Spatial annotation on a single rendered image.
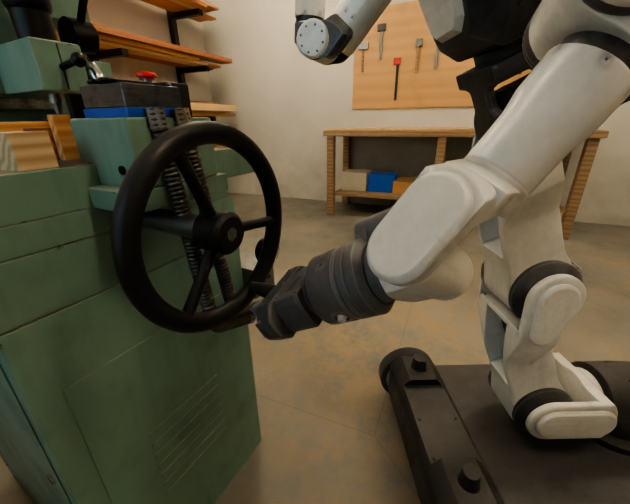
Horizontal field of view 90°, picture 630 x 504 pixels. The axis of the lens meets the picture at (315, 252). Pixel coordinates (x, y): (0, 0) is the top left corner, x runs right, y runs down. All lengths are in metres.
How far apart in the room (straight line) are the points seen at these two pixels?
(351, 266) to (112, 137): 0.35
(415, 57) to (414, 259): 3.50
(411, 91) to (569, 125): 3.40
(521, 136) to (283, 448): 1.06
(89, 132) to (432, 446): 0.96
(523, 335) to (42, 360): 0.83
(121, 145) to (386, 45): 3.45
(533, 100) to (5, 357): 0.64
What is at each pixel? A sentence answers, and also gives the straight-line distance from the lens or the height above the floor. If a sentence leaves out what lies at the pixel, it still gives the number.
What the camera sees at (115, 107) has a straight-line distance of 0.51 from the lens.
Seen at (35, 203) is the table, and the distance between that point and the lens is 0.54.
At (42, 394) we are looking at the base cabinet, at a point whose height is 0.60.
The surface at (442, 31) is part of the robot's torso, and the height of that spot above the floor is 1.08.
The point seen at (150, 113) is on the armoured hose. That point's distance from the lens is 0.49.
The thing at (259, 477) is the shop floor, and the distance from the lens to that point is 1.13.
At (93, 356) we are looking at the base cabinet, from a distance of 0.63.
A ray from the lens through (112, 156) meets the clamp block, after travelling 0.52.
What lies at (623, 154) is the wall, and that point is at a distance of 3.96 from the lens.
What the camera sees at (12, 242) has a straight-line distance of 0.54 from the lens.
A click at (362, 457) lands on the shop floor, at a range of 1.16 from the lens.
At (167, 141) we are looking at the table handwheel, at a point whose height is 0.93.
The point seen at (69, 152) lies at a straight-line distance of 0.64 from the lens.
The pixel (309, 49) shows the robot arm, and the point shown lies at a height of 1.10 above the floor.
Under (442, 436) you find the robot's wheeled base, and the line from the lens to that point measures 1.00.
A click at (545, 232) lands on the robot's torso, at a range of 0.75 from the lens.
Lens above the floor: 0.95
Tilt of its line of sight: 23 degrees down
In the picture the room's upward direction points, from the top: 1 degrees counter-clockwise
